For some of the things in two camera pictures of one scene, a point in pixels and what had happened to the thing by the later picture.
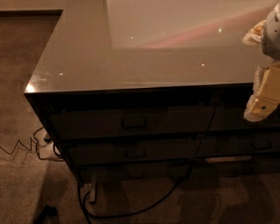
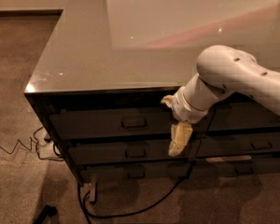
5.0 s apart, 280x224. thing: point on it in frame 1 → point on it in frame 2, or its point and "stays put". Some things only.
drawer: [122, 150] stays put
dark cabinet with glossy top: [154, 83] stays put
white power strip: [92, 191] stays put
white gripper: [277, 35] → [186, 110]
